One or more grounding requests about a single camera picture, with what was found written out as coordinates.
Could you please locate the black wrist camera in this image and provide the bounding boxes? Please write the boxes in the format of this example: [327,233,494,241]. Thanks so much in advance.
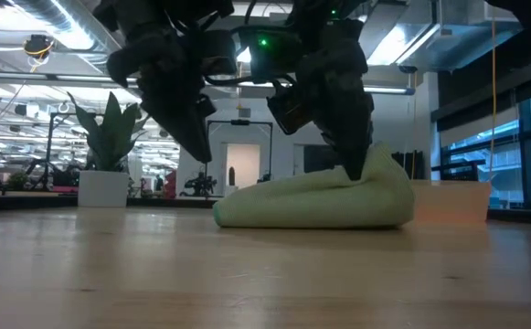
[199,29,239,78]
[266,84,315,137]

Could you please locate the black wall panels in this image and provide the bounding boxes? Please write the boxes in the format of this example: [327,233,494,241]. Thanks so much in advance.
[390,150,426,181]

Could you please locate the black aluminium table frame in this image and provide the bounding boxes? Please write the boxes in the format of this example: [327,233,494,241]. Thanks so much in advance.
[0,190,531,225]

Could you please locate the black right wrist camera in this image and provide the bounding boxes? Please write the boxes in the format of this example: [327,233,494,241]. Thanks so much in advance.
[266,84,315,137]

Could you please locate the green plant in white pot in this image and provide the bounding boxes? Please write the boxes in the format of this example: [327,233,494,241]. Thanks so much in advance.
[67,90,156,209]

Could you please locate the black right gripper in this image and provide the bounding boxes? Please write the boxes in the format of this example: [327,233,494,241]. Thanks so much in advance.
[237,0,376,182]

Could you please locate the dark cabinet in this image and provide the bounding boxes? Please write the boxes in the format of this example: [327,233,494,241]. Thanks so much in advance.
[303,143,342,175]

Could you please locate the long ceiling light bar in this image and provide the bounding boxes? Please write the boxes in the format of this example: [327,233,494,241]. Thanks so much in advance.
[0,70,416,96]

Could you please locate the silver rectangular air duct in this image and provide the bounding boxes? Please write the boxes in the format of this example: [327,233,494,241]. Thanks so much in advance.
[366,0,525,73]

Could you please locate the thin hanging yellow cable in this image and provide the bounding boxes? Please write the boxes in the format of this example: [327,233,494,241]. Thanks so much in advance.
[409,72,419,182]

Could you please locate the silver round air duct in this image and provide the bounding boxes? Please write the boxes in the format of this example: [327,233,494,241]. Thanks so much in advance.
[13,0,127,77]

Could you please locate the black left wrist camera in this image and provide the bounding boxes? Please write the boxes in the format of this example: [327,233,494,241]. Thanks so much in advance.
[199,29,239,78]

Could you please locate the green microfiber towel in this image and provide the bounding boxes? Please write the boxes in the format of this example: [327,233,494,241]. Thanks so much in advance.
[212,141,416,230]

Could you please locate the orange basket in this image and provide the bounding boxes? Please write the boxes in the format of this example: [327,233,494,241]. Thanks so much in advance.
[409,179,494,225]

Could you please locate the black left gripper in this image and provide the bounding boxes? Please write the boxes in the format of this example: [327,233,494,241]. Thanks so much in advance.
[91,0,237,165]

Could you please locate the black ceiling device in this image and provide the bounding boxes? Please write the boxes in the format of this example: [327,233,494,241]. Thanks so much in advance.
[23,34,56,59]

